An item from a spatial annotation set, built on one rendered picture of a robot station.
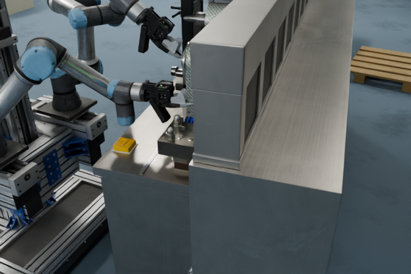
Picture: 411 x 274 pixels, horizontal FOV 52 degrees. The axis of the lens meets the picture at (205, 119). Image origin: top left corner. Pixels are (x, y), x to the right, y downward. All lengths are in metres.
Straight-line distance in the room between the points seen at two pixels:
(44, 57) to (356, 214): 2.10
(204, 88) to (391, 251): 2.22
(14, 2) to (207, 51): 7.11
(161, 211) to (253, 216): 0.96
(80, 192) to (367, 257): 1.72
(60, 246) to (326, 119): 1.79
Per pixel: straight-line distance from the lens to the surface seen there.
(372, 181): 3.22
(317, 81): 1.04
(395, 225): 2.92
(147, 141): 1.80
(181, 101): 1.65
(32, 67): 1.66
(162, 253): 1.83
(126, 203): 1.72
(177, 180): 1.57
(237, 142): 0.68
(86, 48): 2.21
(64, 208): 2.62
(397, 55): 5.29
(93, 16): 1.69
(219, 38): 0.63
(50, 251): 2.37
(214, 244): 0.82
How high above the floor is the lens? 1.86
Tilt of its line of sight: 30 degrees down
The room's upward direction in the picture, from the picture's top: straight up
